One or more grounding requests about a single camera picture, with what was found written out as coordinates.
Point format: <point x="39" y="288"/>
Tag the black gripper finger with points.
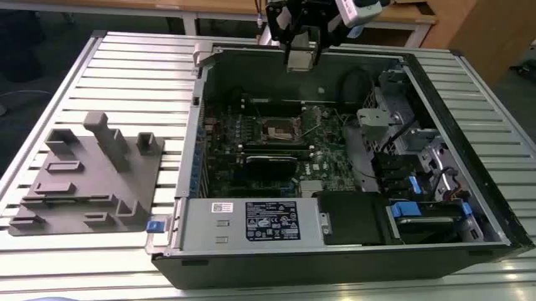
<point x="318" y="47"/>
<point x="273" y="25"/>

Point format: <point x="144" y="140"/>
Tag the silver CPU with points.
<point x="299" y="61"/>

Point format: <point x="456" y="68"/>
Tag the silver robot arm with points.
<point x="267" y="37"/>

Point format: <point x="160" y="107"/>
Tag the CPU socket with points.
<point x="275" y="133"/>

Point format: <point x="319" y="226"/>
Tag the black RAM slot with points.
<point x="274" y="145"/>

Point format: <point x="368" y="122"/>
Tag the metal drive cage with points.
<point x="386" y="97"/>

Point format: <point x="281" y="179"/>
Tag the wooden desk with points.
<point x="410" y="17"/>

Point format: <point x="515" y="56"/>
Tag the green motherboard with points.
<point x="330" y="163"/>

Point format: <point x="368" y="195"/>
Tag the wooden cabinet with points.
<point x="481" y="31"/>

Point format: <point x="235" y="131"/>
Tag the black graphics card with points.
<point x="271" y="169"/>

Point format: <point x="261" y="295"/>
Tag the silver chipset heatsink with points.
<point x="311" y="185"/>

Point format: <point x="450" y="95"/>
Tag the black chair base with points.
<point x="523" y="66"/>

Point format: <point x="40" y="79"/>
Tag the hard disk in blue carrier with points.
<point x="405" y="209"/>

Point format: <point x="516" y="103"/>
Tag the white barcode sticker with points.
<point x="222" y="207"/>

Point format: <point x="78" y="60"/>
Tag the black label sticker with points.
<point x="271" y="221"/>

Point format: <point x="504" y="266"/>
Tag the grey power supply unit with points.
<point x="200" y="229"/>

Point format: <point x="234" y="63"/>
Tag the grey parts rack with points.
<point x="96" y="188"/>

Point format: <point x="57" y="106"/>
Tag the blue case latch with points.
<point x="155" y="227"/>

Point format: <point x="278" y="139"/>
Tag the black PC case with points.
<point x="293" y="272"/>

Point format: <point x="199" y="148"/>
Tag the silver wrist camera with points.
<point x="360" y="12"/>

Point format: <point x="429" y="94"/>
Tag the silver metal bracket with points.
<point x="374" y="120"/>

